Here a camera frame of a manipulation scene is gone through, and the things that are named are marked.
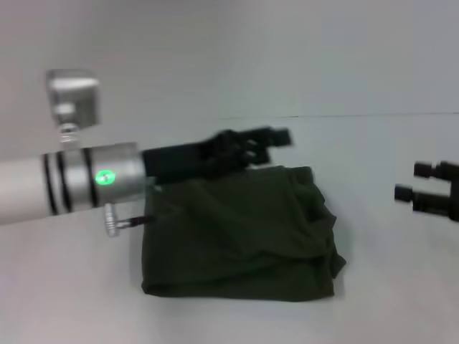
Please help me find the left gripper cable with connector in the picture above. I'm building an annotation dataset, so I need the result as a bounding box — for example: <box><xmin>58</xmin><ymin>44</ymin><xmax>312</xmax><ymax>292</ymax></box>
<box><xmin>103</xmin><ymin>202</ymin><xmax>156</xmax><ymax>238</ymax></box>

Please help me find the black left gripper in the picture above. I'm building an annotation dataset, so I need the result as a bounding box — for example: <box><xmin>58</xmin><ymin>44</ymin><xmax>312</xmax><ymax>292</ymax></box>
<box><xmin>141</xmin><ymin>125</ymin><xmax>294</xmax><ymax>180</ymax></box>

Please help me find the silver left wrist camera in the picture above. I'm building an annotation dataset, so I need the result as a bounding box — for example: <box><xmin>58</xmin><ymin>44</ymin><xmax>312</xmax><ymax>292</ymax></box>
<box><xmin>45</xmin><ymin>68</ymin><xmax>101</xmax><ymax>151</ymax></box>

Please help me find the dark green shirt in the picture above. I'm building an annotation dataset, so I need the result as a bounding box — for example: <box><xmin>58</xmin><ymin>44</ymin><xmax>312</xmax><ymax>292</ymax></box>
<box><xmin>140</xmin><ymin>164</ymin><xmax>347</xmax><ymax>298</ymax></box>

